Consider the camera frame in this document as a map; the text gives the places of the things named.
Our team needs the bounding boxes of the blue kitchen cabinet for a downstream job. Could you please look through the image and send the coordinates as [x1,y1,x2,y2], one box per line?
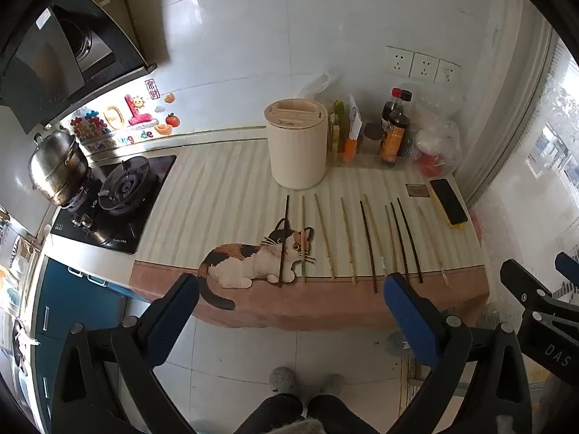
[25,255,152,434]

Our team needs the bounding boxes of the green bottle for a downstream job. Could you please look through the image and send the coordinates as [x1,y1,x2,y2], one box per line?
[334,100,347,139]

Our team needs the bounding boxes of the white wall socket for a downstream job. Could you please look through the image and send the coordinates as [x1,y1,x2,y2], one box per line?
[385,46,414,76]
[410,52,439,81]
[435,59,461,85]

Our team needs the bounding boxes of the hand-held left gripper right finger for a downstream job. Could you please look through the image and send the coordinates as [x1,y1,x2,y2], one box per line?
[384,272,533,434]

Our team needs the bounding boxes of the cream cylindrical chopstick holder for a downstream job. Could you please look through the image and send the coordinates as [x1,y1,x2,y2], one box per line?
[265,98,328,189]

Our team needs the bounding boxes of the steel cooking pot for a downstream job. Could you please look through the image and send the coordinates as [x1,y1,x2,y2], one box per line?
[28,129,92,208]

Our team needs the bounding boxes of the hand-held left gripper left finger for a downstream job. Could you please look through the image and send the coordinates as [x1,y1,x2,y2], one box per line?
[50,272,200,434]

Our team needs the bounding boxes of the striped cat print mat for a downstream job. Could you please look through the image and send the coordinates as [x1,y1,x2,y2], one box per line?
[129,138,492,332]

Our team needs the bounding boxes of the dark-lidded glass jar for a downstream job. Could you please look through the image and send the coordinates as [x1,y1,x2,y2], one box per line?
[363,122,385,156]

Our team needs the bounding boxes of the black phone in yellow case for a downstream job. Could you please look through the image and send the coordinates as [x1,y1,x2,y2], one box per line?
[428,178,469,229]

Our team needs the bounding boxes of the brown wall cabinet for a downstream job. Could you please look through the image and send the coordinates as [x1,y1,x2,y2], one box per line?
[81,0,171,67]

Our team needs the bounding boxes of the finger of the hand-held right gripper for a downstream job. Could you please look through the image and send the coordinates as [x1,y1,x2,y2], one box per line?
[499,259,558,323]
[554,252,579,283]

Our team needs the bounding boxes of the black gas stove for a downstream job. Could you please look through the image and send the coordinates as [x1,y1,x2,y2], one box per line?
[50,154,177,255]

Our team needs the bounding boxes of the black range hood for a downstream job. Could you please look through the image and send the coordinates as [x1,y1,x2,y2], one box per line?
[0,0,159,135]

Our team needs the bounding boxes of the clear plastic bag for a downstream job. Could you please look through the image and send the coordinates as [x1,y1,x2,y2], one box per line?
[409,94,463,178]

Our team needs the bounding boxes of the red-capped dark bottle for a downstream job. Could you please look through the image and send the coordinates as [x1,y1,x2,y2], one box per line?
[381,88,404,133]

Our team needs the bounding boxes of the white-ended bamboo chopstick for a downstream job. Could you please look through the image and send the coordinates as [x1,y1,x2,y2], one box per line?
[364,195,389,277]
[417,206,451,287]

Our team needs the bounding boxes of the yellow-green box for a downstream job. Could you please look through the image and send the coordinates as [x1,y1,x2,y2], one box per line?
[329,115,340,164]

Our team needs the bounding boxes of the colourful letter wall stickers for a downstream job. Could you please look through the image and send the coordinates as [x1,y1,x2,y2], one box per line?
[70,93,157,153]

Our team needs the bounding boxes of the white plastic bag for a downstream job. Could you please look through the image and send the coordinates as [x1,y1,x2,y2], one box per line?
[297,72,343,106]

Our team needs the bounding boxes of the soy sauce bottle orange label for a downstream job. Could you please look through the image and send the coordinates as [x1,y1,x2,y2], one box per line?
[379,110,411,166]

